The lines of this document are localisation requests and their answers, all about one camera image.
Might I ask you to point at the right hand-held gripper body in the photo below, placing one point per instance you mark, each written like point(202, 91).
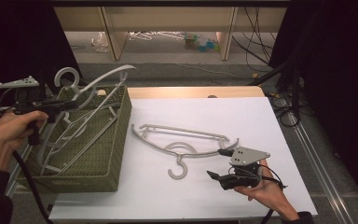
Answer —
point(247, 155)

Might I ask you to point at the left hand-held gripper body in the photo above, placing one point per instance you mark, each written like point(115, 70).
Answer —
point(20, 84)

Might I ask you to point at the grey plastic clothes hanger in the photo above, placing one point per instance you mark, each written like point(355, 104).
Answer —
point(105, 77)
point(90, 144)
point(155, 147)
point(84, 119)

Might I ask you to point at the green woven basket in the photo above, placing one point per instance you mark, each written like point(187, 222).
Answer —
point(96, 149)

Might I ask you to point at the person's right hand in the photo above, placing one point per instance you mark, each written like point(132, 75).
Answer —
point(261, 194)

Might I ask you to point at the person's left hand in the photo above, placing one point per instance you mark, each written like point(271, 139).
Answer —
point(11, 130)

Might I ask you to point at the white table mat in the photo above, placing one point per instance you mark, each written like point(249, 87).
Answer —
point(217, 193)

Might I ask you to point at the beige basket tag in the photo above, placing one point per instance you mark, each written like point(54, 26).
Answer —
point(101, 92)

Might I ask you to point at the clear plastic bag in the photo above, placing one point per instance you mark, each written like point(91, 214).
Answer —
point(100, 42)

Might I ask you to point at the colourful plastic toys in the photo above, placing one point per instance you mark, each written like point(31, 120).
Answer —
point(200, 43)

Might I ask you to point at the light wooden shelf frame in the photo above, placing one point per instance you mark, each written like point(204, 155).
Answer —
point(167, 21)

